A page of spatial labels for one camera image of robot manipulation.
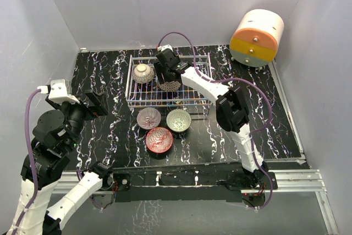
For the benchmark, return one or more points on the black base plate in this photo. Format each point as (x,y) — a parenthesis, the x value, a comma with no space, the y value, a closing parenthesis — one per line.
(208,181)

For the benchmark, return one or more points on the round drawer cabinet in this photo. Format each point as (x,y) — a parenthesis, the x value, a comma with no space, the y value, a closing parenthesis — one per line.
(256,40)

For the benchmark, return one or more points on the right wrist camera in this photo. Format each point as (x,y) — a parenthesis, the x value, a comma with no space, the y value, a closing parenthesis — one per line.
(164,47)

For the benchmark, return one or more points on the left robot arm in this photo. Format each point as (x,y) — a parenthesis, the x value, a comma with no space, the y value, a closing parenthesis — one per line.
(56,135)

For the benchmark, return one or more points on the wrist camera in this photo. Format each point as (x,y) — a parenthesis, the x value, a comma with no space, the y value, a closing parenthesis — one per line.
(164,47)
(59,91)

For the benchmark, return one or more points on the red patterned bowl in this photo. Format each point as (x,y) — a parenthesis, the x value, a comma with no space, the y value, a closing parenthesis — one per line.
(159,140)

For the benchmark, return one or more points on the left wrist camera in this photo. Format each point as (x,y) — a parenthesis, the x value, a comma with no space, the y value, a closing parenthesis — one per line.
(59,91)

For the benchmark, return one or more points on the brown scale patterned bowl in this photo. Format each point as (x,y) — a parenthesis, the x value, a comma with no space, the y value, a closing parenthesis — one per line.
(170,86)

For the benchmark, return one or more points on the brown spoke patterned bowl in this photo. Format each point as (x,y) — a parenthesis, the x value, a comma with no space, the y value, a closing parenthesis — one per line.
(143,74)

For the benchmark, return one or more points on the aluminium frame rail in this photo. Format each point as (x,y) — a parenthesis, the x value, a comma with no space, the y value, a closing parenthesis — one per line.
(289,181)

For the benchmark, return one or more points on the purple striped bowl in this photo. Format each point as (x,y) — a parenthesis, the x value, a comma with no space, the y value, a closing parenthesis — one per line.
(148,118)

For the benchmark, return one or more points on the green patterned bowl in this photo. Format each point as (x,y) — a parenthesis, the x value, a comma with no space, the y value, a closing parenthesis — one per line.
(178,120)

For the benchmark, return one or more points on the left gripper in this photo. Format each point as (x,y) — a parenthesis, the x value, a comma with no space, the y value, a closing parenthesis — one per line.
(99,100)

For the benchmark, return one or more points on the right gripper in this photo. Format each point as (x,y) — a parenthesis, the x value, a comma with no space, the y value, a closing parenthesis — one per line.
(159,70)

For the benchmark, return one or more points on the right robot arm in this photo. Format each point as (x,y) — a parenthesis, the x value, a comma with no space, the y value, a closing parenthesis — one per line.
(232,113)

